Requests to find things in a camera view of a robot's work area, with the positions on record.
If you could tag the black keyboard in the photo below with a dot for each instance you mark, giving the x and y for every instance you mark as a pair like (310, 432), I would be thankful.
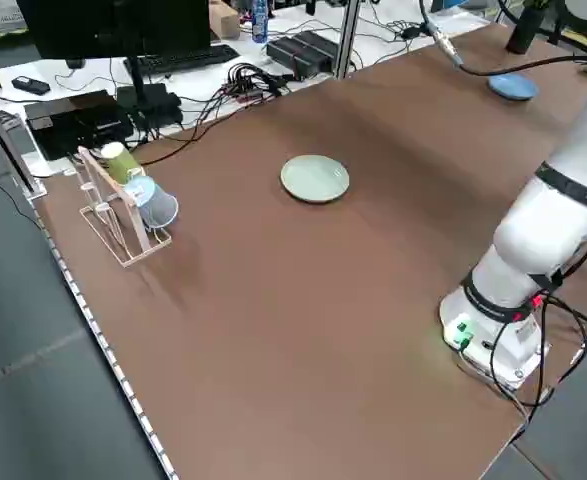
(188, 59)

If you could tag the small black handheld device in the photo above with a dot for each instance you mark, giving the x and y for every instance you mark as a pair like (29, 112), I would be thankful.
(30, 85)

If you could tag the pale blue translucent cup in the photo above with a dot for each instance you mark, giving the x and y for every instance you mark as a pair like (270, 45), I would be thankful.
(155, 205)

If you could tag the brown cardboard box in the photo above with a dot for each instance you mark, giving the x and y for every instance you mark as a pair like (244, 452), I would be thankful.
(224, 20)

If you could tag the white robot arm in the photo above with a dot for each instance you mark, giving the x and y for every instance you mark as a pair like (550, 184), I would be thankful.
(538, 235)

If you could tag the aluminium profile post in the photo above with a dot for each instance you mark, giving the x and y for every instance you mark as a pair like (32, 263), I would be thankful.
(347, 35)

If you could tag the black cylindrical vase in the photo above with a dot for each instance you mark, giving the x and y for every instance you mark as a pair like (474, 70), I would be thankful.
(525, 27)

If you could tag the green plate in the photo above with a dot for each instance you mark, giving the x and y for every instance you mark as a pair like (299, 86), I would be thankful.
(315, 179)

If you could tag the green paper cup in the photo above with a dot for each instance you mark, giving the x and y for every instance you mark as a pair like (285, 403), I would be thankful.
(120, 160)

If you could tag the USB hub with plugs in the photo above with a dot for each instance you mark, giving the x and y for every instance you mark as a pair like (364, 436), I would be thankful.
(248, 82)

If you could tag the black computer monitor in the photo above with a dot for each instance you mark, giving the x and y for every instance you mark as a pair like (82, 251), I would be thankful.
(118, 25)

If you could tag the black computer mouse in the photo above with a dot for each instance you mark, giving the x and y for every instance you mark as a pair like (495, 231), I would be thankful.
(75, 64)

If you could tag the black flat device box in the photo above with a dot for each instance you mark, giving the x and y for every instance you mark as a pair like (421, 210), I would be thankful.
(78, 122)

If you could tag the blue-labelled water bottle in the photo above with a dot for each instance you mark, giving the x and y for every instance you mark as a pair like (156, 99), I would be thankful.
(259, 22)

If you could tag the black finned power supply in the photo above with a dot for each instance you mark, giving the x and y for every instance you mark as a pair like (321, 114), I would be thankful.
(293, 57)
(319, 45)

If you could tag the blue plate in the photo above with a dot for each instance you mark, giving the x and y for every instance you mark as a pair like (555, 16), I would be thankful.
(514, 89)

